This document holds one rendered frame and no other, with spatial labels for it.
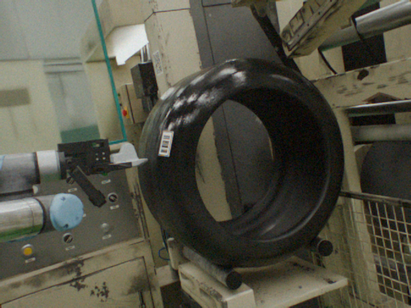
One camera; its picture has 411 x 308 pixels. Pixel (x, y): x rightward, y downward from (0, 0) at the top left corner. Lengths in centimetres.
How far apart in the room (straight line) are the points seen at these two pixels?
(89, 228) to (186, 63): 70
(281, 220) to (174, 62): 61
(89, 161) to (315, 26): 77
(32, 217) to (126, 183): 83
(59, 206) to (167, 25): 76
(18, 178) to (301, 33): 91
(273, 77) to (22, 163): 63
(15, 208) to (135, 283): 90
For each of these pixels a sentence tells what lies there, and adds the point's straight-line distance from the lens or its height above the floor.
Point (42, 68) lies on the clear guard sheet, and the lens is 171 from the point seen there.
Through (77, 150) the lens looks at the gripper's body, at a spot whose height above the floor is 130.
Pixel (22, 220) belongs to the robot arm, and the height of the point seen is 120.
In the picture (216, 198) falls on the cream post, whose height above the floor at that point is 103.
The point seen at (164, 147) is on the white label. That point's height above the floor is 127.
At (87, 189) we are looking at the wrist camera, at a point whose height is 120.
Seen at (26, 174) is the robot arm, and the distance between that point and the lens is 111.
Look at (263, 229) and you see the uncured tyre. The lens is 147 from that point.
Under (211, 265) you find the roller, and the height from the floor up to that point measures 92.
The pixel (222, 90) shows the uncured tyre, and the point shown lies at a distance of 113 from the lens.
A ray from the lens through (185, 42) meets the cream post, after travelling 153.
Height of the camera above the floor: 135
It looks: 6 degrees down
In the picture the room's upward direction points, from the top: 11 degrees counter-clockwise
